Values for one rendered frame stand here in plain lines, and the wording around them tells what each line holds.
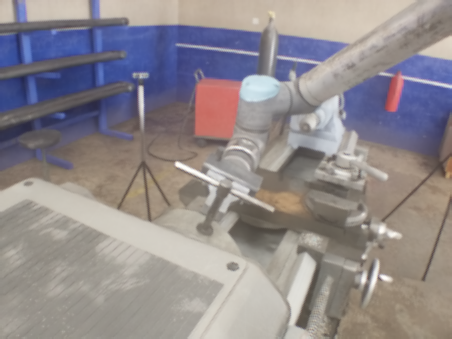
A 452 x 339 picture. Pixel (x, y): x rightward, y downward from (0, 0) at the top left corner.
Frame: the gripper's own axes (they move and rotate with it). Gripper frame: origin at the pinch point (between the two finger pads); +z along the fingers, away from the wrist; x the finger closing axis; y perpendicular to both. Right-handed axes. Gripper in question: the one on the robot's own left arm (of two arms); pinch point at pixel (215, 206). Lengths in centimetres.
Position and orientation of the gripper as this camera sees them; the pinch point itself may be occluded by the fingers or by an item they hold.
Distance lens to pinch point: 66.4
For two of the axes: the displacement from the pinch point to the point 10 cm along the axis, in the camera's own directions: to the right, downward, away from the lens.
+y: 3.5, -7.4, -5.7
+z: -2.8, 5.0, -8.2
